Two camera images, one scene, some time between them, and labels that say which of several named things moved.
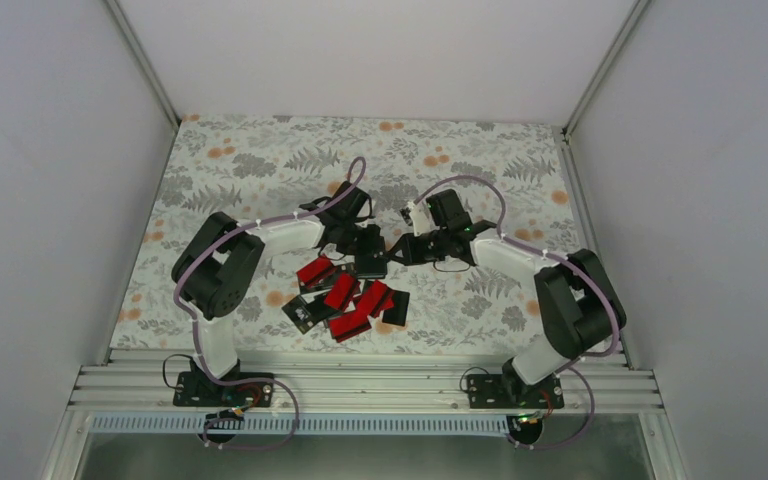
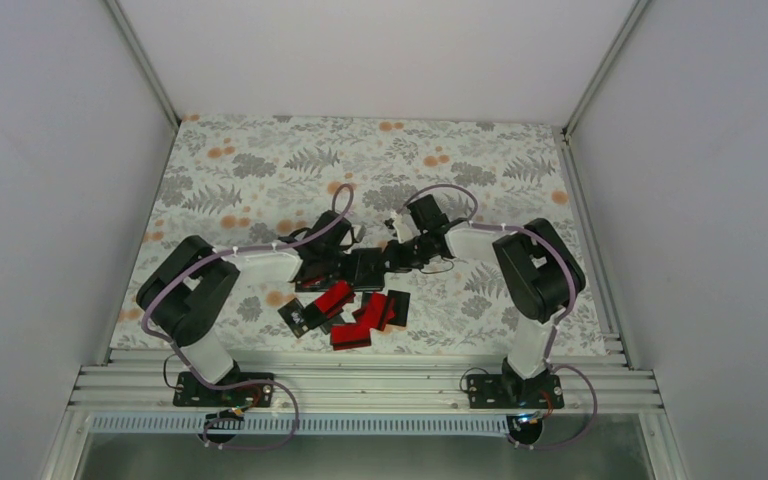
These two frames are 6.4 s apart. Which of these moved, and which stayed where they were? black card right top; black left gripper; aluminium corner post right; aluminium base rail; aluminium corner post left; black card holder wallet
Moved: black left gripper; black card holder wallet
Stayed: black card right top; aluminium corner post left; aluminium corner post right; aluminium base rail
